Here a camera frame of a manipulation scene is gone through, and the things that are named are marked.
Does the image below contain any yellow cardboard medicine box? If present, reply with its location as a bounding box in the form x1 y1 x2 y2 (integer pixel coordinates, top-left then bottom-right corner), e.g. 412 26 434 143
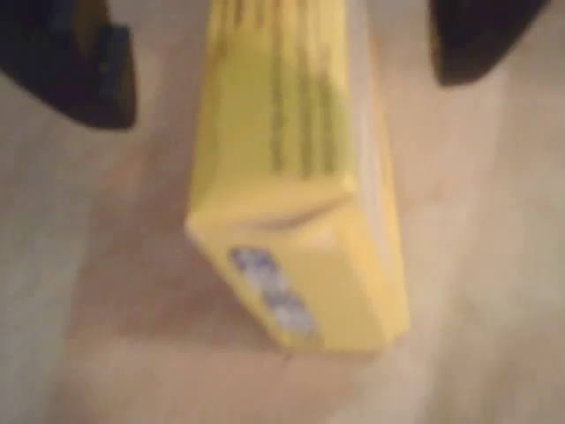
184 0 410 354

